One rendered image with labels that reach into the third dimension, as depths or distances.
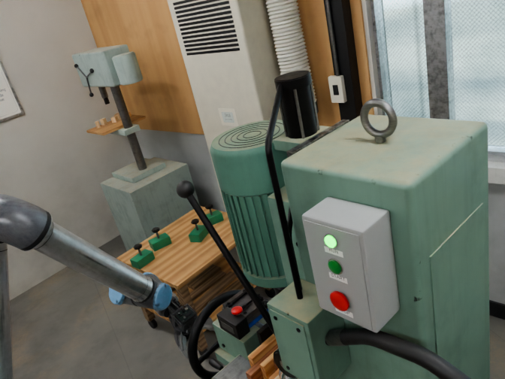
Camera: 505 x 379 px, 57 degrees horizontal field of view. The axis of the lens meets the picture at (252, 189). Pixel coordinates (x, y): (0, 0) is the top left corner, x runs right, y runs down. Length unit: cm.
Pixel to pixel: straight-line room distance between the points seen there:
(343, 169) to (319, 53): 183
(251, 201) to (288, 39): 155
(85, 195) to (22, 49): 120
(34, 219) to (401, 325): 92
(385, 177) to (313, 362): 33
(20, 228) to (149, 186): 196
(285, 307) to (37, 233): 73
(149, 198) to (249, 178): 237
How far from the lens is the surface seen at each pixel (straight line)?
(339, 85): 230
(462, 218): 72
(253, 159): 83
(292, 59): 234
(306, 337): 75
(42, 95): 387
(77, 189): 403
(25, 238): 129
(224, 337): 131
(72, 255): 137
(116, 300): 169
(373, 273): 61
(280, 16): 232
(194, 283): 289
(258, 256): 93
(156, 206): 322
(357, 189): 62
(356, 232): 57
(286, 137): 80
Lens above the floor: 178
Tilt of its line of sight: 24 degrees down
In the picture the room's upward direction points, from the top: 14 degrees counter-clockwise
